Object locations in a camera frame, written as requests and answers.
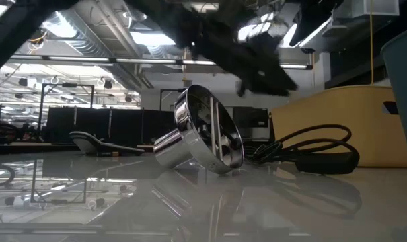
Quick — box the yellow plastic bin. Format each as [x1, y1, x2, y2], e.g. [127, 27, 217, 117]
[270, 85, 407, 168]

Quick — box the white table cover sheet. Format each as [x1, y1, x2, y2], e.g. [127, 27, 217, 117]
[0, 151, 407, 242]

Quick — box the black computer monitor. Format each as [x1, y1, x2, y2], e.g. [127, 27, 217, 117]
[233, 106, 270, 139]

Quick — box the black office partition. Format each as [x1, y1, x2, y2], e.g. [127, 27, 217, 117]
[46, 106, 176, 145]

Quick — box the long ceiling light bar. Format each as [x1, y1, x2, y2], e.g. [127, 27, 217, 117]
[7, 55, 313, 71]

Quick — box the black power adapter with cable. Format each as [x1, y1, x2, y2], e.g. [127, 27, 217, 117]
[243, 124, 361, 175]

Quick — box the blue plastic bin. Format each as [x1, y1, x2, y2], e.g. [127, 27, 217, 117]
[380, 23, 407, 174]

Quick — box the shiny steel funnel bowl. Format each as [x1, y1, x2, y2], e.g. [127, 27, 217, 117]
[152, 84, 245, 175]

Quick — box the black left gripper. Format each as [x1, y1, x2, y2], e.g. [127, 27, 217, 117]
[128, 0, 299, 97]

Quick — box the black metal stand frame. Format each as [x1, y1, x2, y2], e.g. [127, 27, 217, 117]
[38, 83, 96, 142]

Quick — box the white ceiling unit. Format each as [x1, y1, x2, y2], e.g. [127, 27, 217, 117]
[322, 0, 401, 38]

